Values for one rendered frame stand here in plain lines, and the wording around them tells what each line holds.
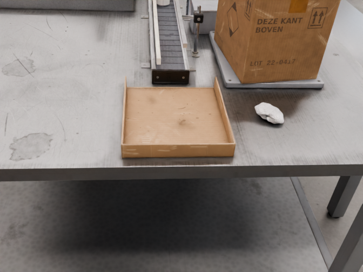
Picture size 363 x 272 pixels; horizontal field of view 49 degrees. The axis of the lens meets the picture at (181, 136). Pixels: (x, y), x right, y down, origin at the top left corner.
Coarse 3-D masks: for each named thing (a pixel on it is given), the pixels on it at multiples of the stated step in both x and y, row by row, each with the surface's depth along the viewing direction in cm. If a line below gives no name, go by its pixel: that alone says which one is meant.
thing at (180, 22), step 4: (176, 0) 134; (176, 4) 131; (176, 8) 129; (180, 12) 126; (180, 16) 123; (180, 20) 121; (180, 24) 118; (180, 28) 116; (180, 32) 115; (184, 32) 114; (184, 36) 112; (184, 40) 110; (184, 44) 109
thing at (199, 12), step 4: (200, 8) 123; (196, 12) 124; (200, 12) 124; (184, 16) 124; (188, 16) 124; (192, 16) 124; (196, 16) 123; (200, 16) 123; (196, 20) 124; (200, 20) 124; (196, 24) 126; (196, 28) 127; (196, 32) 128; (196, 36) 129; (196, 40) 129; (196, 44) 130; (196, 48) 131
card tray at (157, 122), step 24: (144, 96) 110; (168, 96) 111; (192, 96) 112; (216, 96) 112; (144, 120) 101; (168, 120) 102; (192, 120) 103; (216, 120) 103; (144, 144) 89; (168, 144) 89; (192, 144) 90; (216, 144) 90
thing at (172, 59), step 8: (152, 8) 149; (160, 8) 149; (168, 8) 150; (160, 16) 143; (168, 16) 143; (160, 24) 138; (168, 24) 138; (176, 24) 138; (160, 32) 132; (168, 32) 133; (176, 32) 133; (160, 40) 128; (168, 40) 128; (176, 40) 128; (160, 48) 123; (168, 48) 124; (176, 48) 124; (168, 56) 120; (176, 56) 120; (160, 64) 115; (168, 64) 116; (176, 64) 116
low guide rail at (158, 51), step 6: (156, 6) 141; (156, 12) 137; (156, 18) 133; (156, 24) 129; (156, 30) 125; (156, 36) 122; (156, 42) 119; (156, 48) 116; (156, 54) 113; (156, 60) 113
